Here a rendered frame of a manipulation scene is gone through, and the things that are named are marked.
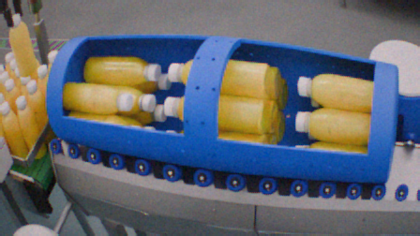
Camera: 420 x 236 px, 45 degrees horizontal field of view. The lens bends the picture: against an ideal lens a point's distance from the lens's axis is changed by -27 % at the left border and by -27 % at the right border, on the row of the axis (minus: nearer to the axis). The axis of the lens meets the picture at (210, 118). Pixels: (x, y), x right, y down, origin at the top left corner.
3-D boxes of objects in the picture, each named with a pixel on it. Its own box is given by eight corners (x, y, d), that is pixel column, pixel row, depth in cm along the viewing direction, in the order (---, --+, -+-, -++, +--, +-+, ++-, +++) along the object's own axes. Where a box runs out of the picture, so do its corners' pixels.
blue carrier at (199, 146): (382, 207, 126) (393, 121, 107) (64, 162, 158) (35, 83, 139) (397, 126, 145) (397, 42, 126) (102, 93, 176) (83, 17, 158)
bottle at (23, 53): (36, 74, 151) (22, 23, 137) (18, 81, 151) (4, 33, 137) (38, 58, 157) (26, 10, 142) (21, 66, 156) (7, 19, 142)
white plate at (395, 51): (391, 30, 167) (392, 33, 167) (354, 66, 155) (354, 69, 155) (447, 64, 149) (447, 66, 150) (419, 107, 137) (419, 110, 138)
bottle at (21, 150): (25, 145, 173) (9, 98, 161) (33, 155, 169) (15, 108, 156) (13, 156, 170) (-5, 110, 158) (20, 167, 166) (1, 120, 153)
